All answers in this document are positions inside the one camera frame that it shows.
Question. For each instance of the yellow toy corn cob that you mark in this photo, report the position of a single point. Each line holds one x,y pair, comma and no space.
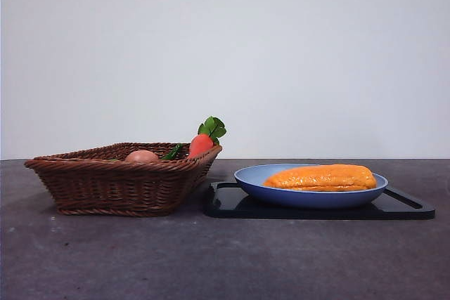
320,177

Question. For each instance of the blue round plate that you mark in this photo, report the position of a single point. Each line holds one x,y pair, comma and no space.
309,199

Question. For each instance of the brown wicker basket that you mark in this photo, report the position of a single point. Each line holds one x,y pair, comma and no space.
112,187

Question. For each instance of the orange toy carrot green leaves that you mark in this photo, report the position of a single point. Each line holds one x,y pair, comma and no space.
200,143

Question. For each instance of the black flat tray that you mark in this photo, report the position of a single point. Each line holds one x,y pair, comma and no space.
225,205

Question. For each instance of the brown egg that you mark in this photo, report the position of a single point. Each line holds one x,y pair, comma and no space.
141,156

